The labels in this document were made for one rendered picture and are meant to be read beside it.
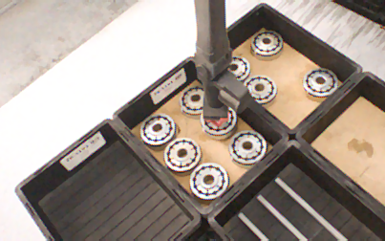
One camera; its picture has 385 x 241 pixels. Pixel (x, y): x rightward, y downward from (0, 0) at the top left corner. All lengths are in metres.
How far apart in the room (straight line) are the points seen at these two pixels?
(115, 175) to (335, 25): 0.95
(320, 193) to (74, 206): 0.65
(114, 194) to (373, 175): 0.69
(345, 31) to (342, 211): 0.74
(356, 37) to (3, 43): 2.18
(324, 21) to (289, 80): 0.41
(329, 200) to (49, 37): 2.17
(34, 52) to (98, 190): 1.74
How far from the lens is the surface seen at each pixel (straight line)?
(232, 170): 1.19
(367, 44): 1.63
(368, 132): 1.26
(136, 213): 1.19
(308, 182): 1.17
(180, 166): 1.18
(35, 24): 3.04
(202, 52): 0.94
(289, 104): 1.28
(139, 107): 1.26
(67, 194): 1.28
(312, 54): 1.36
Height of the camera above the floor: 1.91
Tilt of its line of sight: 56 degrees down
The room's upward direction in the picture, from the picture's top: 9 degrees counter-clockwise
